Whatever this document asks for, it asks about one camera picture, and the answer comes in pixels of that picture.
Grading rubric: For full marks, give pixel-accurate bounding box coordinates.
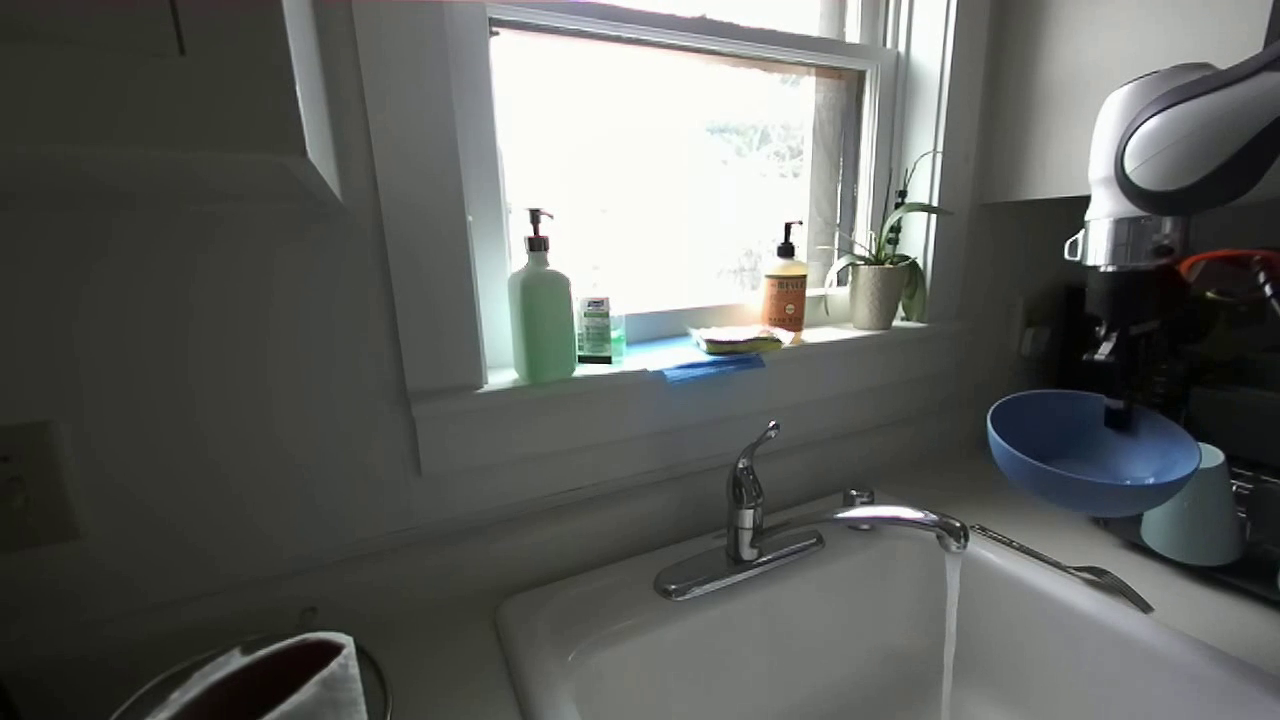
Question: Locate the blue plastic bowl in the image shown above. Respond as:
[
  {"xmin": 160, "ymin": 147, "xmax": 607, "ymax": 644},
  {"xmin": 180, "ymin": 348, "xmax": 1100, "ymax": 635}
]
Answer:
[{"xmin": 983, "ymin": 384, "xmax": 1203, "ymax": 522}]

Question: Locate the chrome sink faucet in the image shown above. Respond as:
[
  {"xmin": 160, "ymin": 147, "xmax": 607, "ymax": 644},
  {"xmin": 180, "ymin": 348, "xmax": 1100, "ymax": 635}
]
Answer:
[{"xmin": 647, "ymin": 415, "xmax": 977, "ymax": 602}]

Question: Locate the green orchid plant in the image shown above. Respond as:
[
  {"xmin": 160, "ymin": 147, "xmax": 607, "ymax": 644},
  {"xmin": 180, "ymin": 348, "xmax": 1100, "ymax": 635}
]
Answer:
[{"xmin": 830, "ymin": 147, "xmax": 952, "ymax": 325}]

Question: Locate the amber soap pump bottle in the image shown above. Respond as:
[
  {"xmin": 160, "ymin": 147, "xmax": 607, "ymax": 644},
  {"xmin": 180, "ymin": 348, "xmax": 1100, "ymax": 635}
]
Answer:
[{"xmin": 761, "ymin": 215, "xmax": 814, "ymax": 341}]

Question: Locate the teal plastic cup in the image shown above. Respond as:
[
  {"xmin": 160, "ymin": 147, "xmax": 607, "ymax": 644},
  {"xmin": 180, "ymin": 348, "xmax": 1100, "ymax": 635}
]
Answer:
[{"xmin": 1138, "ymin": 439, "xmax": 1252, "ymax": 573}]

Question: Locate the white wall cabinet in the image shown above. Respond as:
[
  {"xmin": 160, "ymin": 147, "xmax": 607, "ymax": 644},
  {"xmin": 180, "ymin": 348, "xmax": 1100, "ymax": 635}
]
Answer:
[{"xmin": 0, "ymin": 0, "xmax": 350, "ymax": 206}]

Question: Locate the yellow sponge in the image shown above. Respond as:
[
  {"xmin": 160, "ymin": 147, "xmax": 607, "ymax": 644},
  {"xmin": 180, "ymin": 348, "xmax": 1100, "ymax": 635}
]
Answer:
[{"xmin": 690, "ymin": 325, "xmax": 792, "ymax": 360}]

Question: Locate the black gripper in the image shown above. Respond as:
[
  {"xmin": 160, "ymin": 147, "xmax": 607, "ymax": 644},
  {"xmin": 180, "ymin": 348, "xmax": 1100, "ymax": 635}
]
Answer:
[{"xmin": 1071, "ymin": 264, "xmax": 1192, "ymax": 436}]

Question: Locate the green soap pump bottle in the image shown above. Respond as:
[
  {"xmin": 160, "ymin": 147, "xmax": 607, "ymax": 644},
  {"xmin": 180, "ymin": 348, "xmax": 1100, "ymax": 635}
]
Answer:
[{"xmin": 505, "ymin": 203, "xmax": 581, "ymax": 393}]

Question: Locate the white plant pot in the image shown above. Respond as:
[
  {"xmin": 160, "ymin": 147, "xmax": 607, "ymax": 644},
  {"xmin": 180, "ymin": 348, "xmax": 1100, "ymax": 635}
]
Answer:
[{"xmin": 849, "ymin": 258, "xmax": 911, "ymax": 335}]

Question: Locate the small green jar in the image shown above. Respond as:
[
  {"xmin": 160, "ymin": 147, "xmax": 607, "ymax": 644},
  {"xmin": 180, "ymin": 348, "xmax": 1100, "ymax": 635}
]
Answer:
[{"xmin": 574, "ymin": 293, "xmax": 621, "ymax": 368}]

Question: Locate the blue cloth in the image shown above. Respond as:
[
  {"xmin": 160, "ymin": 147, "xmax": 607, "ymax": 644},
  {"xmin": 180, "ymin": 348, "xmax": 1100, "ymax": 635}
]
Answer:
[{"xmin": 621, "ymin": 330, "xmax": 773, "ymax": 388}]

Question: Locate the robot wrist cable bundle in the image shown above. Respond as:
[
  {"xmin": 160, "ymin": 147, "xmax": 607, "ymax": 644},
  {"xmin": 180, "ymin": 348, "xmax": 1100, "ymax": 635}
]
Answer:
[{"xmin": 1176, "ymin": 243, "xmax": 1280, "ymax": 319}]

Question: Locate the white kitchen sink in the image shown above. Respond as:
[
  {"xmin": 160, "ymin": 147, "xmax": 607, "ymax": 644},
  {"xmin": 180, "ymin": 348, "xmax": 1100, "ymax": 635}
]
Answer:
[{"xmin": 491, "ymin": 507, "xmax": 1280, "ymax": 720}]

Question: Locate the white window frame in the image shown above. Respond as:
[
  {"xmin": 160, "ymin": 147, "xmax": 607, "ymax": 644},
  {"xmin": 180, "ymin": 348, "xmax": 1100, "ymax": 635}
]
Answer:
[{"xmin": 350, "ymin": 0, "xmax": 992, "ymax": 405}]

